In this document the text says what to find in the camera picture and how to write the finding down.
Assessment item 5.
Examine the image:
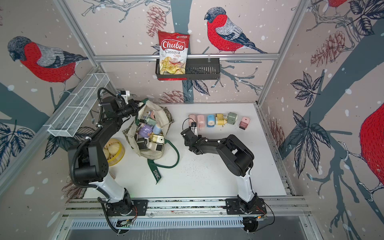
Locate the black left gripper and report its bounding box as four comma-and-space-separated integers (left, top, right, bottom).
115, 100, 147, 120

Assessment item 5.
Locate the green pencil sharpener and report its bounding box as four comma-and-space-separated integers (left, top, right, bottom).
227, 112, 238, 125

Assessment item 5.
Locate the cream green-handled tote bag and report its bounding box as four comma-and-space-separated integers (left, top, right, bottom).
123, 99, 180, 183

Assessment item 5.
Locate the pink square pencil sharpener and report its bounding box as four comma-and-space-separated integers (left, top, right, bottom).
239, 117, 251, 130

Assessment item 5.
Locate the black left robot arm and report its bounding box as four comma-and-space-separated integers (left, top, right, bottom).
68, 88, 144, 215

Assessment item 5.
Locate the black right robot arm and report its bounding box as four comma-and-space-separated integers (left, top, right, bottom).
181, 127, 266, 215

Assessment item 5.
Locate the cream pencil sharpener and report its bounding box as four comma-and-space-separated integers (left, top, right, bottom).
147, 134, 165, 152

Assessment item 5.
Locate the light blue pencil sharpener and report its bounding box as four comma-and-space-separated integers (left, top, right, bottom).
153, 124, 162, 135

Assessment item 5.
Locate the yellow bowl with buns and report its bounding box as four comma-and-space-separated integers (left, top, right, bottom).
103, 139, 125, 167

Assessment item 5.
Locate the red Chuba cassava chips bag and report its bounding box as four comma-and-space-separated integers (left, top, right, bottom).
158, 31, 190, 76

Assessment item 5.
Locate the white wire mesh shelf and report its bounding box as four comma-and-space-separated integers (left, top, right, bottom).
48, 73, 110, 137

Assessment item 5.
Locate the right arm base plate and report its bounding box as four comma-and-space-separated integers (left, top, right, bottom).
223, 197, 267, 215

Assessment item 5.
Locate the black wire wall basket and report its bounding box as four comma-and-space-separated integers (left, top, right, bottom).
155, 58, 221, 81

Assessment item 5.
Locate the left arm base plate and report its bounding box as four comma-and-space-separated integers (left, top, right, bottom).
106, 200, 149, 217

